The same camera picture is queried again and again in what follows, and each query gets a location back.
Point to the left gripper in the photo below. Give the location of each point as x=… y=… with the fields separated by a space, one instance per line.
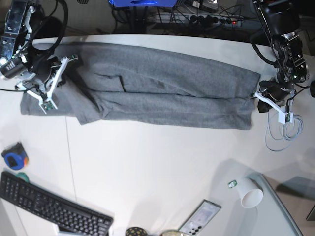
x=278 y=96

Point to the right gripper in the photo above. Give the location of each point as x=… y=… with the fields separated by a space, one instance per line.
x=41 y=86

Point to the grey t-shirt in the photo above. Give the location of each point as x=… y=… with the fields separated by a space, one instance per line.
x=120 y=82

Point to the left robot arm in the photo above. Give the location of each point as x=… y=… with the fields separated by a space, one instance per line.
x=279 y=21

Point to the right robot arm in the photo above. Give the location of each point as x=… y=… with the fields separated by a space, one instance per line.
x=24 y=20

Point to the black round object at edge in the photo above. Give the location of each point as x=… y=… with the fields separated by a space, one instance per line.
x=312 y=89

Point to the blue orange tape measure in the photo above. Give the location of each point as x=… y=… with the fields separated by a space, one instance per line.
x=15 y=156

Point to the small green white chip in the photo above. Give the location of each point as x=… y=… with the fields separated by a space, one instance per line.
x=232 y=184

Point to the blue box with hole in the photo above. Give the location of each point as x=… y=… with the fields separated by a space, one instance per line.
x=143 y=3

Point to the white paper cup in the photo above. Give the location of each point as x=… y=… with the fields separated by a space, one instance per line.
x=250 y=194

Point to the glass side table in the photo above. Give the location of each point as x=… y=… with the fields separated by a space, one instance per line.
x=287 y=208

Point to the green round object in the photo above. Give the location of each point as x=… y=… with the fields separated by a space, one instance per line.
x=23 y=177

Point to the smartphone in clear case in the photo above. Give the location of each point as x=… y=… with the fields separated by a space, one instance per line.
x=199 y=218

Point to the black computer keyboard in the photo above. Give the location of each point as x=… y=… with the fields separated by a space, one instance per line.
x=66 y=214

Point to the gold rimmed round tin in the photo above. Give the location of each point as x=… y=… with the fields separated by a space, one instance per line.
x=171 y=233

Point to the black gold dotted round object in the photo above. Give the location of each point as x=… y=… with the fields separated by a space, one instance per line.
x=136 y=231

